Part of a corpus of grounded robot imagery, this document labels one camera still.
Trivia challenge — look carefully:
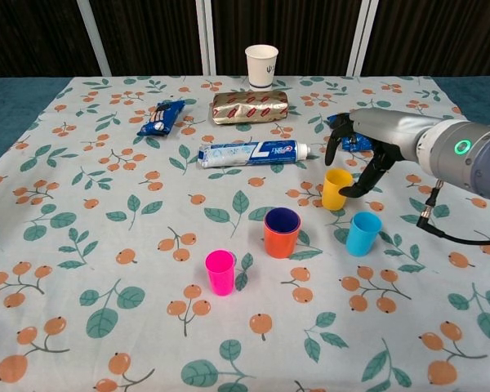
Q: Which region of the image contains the light blue plastic cup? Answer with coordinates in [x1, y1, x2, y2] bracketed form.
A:
[345, 212, 383, 257]

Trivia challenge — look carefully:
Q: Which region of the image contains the gold foil snack package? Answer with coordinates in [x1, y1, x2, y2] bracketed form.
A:
[211, 90, 290, 126]

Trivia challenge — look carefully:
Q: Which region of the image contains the orange plastic cup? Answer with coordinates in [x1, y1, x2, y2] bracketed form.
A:
[263, 207, 302, 259]

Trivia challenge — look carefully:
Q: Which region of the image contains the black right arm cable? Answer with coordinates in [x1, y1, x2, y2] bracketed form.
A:
[416, 178, 490, 246]

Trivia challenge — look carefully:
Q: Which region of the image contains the yellow plastic cup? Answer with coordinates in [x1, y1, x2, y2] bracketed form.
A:
[321, 168, 354, 212]

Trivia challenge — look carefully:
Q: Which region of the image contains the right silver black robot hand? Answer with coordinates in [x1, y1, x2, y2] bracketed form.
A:
[325, 108, 438, 199]

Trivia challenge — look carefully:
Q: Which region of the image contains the white paper cup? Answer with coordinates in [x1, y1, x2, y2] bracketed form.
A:
[244, 43, 279, 91]

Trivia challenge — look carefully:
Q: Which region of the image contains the dark blue plastic cup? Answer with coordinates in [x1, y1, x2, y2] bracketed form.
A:
[265, 207, 301, 234]

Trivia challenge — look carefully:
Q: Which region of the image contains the pink plastic cup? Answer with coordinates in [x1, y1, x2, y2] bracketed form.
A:
[204, 249, 235, 297]

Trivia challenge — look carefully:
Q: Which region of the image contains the dark blue snack wrapper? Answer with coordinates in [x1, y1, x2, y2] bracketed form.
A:
[326, 114, 375, 153]

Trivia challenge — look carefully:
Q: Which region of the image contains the blue white toothpaste tube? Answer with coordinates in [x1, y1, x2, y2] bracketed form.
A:
[198, 140, 311, 169]

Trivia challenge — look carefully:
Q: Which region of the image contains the teal table cover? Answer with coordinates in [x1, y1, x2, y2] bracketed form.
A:
[0, 75, 490, 175]

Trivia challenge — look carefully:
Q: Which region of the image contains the blue cookie pack with picture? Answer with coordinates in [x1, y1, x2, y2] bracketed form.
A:
[136, 100, 187, 138]

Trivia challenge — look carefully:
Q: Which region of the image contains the dark folding partition screen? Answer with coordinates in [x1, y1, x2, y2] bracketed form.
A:
[0, 0, 490, 78]

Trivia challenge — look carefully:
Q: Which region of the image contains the floral leaf print tablecloth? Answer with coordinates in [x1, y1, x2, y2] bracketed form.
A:
[0, 75, 490, 392]

